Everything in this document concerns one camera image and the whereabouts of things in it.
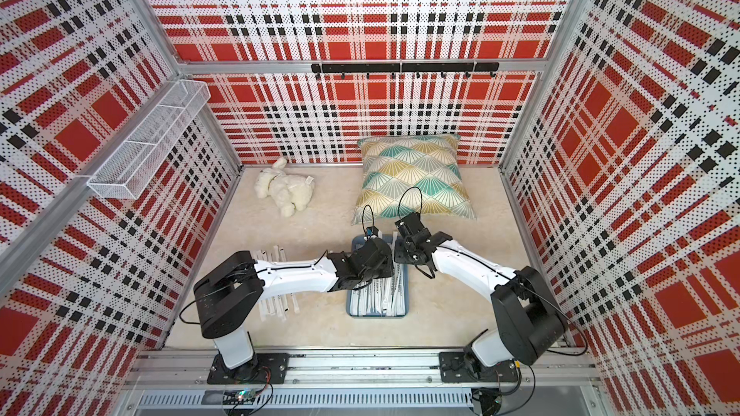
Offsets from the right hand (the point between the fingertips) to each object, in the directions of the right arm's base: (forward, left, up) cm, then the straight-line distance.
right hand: (406, 251), depth 88 cm
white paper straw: (-11, +3, -6) cm, 13 cm away
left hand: (-3, +3, -1) cm, 5 cm away
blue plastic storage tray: (-12, +8, -6) cm, 16 cm away
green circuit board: (-36, +41, -4) cm, 54 cm away
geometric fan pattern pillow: (+23, 0, +10) cm, 25 cm away
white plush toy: (+22, +41, +2) cm, 47 cm away
